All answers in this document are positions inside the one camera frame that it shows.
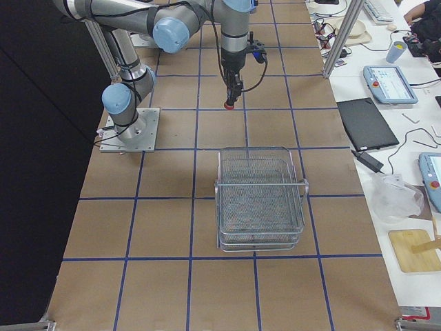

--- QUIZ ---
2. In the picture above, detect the white keyboard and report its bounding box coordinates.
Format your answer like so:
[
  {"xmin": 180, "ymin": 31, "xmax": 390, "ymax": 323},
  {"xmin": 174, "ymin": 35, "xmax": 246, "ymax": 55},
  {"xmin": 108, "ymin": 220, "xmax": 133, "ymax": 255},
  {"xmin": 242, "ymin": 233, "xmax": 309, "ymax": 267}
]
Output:
[{"xmin": 363, "ymin": 0, "xmax": 393, "ymax": 25}]

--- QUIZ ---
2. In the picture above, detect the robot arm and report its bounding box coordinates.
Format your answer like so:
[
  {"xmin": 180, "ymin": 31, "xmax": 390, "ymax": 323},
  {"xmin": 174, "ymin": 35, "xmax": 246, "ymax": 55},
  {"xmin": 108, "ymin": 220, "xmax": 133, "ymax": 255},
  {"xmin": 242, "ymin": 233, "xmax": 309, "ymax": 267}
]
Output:
[
  {"xmin": 130, "ymin": 1, "xmax": 256, "ymax": 55},
  {"xmin": 53, "ymin": 1, "xmax": 255, "ymax": 145}
]

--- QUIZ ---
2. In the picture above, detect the clear plastic bag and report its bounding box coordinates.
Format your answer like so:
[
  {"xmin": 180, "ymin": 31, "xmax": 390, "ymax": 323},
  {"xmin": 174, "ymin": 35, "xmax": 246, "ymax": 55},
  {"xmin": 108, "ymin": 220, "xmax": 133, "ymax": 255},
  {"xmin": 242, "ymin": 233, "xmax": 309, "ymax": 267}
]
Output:
[{"xmin": 371, "ymin": 174, "xmax": 424, "ymax": 223}]

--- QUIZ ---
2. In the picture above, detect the blue teach pendant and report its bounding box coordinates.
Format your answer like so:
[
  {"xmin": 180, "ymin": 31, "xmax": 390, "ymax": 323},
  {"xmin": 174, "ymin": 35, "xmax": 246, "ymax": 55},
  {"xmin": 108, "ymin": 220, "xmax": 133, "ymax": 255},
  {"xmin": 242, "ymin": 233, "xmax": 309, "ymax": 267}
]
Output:
[
  {"xmin": 418, "ymin": 152, "xmax": 441, "ymax": 213},
  {"xmin": 362, "ymin": 66, "xmax": 418, "ymax": 104}
]

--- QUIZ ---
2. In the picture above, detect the aluminium frame post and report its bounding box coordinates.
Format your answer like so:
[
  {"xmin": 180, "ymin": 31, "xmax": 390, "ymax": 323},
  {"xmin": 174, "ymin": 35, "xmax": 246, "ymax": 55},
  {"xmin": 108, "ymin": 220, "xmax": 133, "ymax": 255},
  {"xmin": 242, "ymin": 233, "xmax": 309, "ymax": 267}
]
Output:
[{"xmin": 322, "ymin": 0, "xmax": 364, "ymax": 79}]

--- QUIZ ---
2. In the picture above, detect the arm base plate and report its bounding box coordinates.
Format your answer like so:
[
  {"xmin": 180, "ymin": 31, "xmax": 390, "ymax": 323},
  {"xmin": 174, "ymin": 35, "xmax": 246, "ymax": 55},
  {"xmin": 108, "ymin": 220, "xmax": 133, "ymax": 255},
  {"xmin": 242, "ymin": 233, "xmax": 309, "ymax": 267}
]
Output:
[{"xmin": 99, "ymin": 108, "xmax": 160, "ymax": 152}]

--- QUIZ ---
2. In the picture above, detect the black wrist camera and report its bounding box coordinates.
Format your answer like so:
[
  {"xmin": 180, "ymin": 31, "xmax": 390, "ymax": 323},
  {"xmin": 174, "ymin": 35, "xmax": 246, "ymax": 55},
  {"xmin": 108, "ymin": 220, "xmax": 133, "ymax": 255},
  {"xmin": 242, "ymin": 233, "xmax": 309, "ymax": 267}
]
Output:
[{"xmin": 247, "ymin": 31, "xmax": 267, "ymax": 64}]

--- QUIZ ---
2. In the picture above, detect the black power adapter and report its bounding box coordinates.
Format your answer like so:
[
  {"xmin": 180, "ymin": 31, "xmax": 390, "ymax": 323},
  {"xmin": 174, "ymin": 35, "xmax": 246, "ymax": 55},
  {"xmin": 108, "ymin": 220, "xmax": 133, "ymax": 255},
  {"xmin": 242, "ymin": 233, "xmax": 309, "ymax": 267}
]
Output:
[{"xmin": 351, "ymin": 150, "xmax": 384, "ymax": 173}]

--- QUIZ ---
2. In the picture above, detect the blue cup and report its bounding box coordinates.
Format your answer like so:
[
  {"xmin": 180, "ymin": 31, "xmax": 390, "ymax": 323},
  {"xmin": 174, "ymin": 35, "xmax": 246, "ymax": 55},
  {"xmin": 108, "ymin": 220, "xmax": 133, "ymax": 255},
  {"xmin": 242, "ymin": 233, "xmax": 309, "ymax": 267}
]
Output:
[{"xmin": 386, "ymin": 41, "xmax": 407, "ymax": 63}]

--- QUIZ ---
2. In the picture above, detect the red push button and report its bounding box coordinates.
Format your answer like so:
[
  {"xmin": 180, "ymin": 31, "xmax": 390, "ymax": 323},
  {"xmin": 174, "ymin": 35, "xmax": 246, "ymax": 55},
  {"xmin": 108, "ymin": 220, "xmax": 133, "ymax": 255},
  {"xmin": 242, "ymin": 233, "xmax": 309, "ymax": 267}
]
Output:
[{"xmin": 224, "ymin": 97, "xmax": 237, "ymax": 110}]

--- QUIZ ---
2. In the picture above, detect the beige round plate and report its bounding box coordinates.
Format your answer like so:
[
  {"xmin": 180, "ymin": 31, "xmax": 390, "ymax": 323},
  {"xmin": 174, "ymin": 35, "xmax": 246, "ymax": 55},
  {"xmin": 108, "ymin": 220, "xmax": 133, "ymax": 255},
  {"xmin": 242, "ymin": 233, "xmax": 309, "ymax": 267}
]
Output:
[{"xmin": 325, "ymin": 17, "xmax": 372, "ymax": 46}]

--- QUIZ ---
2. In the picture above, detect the grey power strip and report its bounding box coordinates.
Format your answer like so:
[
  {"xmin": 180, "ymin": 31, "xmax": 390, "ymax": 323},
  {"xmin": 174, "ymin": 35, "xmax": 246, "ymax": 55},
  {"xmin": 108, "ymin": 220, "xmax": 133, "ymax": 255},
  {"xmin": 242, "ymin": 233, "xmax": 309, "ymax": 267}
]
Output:
[{"xmin": 312, "ymin": 18, "xmax": 335, "ymax": 50}]

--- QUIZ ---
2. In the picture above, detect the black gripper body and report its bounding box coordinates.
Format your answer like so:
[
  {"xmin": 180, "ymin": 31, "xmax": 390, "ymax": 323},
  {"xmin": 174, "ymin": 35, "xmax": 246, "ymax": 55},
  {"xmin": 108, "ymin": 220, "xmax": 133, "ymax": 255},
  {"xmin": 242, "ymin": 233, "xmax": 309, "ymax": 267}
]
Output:
[{"xmin": 221, "ymin": 50, "xmax": 246, "ymax": 90}]

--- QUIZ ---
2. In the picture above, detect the silver wire mesh shelf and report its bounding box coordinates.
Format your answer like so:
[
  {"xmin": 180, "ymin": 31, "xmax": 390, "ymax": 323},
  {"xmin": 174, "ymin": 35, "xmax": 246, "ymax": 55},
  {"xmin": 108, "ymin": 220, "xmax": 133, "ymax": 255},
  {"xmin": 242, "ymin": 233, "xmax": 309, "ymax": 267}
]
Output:
[{"xmin": 215, "ymin": 147, "xmax": 309, "ymax": 252}]

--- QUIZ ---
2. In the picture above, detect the black laptop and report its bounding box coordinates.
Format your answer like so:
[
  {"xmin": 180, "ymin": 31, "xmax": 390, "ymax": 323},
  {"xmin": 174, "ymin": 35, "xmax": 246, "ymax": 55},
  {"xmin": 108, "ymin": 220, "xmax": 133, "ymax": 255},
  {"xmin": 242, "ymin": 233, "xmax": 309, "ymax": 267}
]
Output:
[{"xmin": 337, "ymin": 98, "xmax": 399, "ymax": 152}]

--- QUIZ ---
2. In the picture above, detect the wooden cutting board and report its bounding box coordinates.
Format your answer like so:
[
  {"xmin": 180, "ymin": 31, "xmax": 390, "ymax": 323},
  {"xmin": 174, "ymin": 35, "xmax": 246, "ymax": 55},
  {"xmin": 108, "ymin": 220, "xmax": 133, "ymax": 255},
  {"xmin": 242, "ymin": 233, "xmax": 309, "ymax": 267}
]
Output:
[{"xmin": 389, "ymin": 229, "xmax": 440, "ymax": 273}]

